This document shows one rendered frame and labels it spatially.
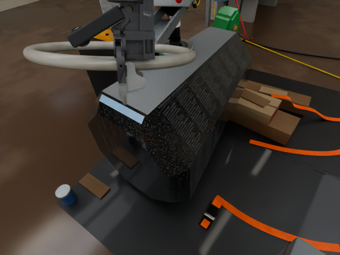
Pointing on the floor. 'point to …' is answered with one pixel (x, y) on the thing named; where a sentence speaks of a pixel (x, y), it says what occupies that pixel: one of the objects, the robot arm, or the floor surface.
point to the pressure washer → (228, 17)
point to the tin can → (66, 195)
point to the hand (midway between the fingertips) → (121, 95)
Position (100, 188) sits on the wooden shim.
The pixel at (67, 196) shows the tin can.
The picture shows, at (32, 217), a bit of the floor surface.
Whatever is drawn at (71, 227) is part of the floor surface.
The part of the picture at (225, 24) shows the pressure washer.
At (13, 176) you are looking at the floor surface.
